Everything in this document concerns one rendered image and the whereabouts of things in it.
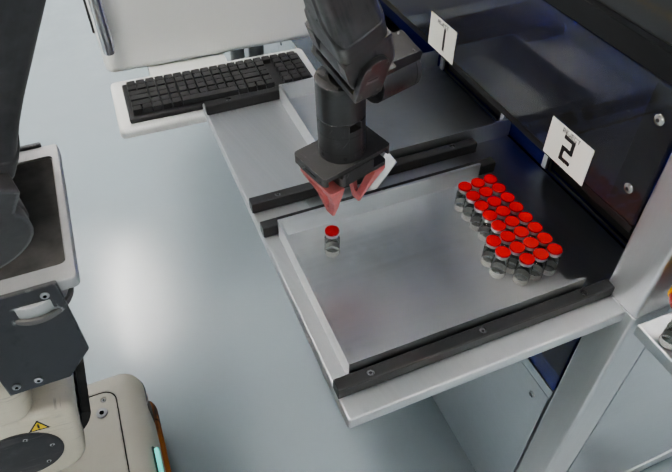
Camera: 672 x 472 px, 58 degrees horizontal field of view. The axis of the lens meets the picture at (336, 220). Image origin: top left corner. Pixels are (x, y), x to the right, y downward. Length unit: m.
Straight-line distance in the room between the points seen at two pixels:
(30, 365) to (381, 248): 0.47
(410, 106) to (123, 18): 0.65
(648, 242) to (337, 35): 0.47
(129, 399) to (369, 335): 0.83
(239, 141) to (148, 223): 1.22
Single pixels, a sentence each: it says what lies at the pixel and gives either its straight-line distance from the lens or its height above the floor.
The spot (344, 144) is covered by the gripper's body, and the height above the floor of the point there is 1.10.
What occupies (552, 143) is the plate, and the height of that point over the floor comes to 1.01.
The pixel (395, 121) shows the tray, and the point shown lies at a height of 0.88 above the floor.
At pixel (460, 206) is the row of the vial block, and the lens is 0.95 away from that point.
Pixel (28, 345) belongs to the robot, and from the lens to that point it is 0.76.
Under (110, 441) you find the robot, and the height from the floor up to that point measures 0.28.
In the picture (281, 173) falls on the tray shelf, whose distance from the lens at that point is 1.01.
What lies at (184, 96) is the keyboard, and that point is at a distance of 1.33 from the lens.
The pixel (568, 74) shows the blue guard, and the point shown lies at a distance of 0.86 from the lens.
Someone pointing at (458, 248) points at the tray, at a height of 0.88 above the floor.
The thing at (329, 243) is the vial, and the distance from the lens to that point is 0.85.
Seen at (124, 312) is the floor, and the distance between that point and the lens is 2.02.
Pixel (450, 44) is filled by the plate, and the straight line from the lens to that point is 1.09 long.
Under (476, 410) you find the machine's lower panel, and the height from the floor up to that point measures 0.29.
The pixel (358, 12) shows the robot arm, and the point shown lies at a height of 1.29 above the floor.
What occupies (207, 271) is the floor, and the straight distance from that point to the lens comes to 2.06.
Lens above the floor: 1.53
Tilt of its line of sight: 44 degrees down
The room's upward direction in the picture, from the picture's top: straight up
